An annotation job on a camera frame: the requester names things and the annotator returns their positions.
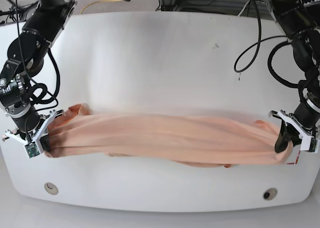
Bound left table cable grommet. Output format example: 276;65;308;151
44;182;59;196

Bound white cable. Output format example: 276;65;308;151
237;0;252;17

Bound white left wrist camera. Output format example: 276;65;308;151
300;135;320;154

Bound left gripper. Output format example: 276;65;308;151
268;99;320;154

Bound right table cable grommet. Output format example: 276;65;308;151
262;187;278;201

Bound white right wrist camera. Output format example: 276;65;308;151
24;141;42;159

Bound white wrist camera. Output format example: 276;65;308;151
24;141;42;159
300;135;320;154

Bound yellow cable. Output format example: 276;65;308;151
79;0;125;15

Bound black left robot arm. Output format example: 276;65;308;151
265;0;320;153

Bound black tripod stand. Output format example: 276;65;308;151
0;0;38;26

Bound table cable grommet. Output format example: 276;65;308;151
44;182;59;196
262;187;278;201

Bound peach T-shirt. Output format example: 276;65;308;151
45;104;293;168

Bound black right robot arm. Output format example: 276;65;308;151
0;0;77;158

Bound red tape rectangle marking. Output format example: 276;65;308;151
285;150;301;165

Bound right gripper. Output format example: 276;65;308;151
2;102;64;152

